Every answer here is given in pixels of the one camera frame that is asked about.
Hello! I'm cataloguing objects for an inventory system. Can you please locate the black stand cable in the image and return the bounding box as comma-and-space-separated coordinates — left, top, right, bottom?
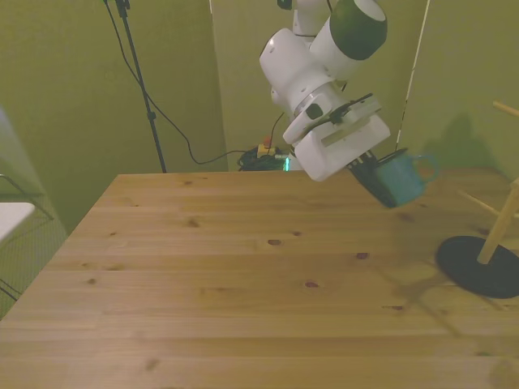
103, 0, 248, 165

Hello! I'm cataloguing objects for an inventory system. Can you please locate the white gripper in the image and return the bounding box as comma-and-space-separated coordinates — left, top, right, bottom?
282, 98, 397, 209

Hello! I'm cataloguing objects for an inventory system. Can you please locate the black tripod camera stand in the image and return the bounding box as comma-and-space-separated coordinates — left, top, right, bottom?
103, 0, 169, 174

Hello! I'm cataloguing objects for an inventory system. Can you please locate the yellow emergency stop box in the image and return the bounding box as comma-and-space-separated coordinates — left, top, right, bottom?
256, 136, 277, 159

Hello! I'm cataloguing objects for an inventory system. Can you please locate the thin black stop-button cable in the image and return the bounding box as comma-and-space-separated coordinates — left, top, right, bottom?
266, 112, 285, 141

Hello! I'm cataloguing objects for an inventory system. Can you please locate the wire mesh rack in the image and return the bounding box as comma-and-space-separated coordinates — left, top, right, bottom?
0, 173, 56, 304

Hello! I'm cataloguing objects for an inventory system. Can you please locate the white table corner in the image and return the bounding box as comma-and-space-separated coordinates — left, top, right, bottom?
0, 201, 37, 245

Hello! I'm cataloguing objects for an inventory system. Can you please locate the wooden mug tree black base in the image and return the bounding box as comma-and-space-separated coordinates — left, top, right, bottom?
435, 100, 519, 301

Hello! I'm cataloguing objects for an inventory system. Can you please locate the black cable bundle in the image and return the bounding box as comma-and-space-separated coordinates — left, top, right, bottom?
236, 147, 287, 173

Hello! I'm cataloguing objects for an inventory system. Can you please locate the teal mug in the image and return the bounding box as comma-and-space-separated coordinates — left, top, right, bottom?
372, 148, 441, 209

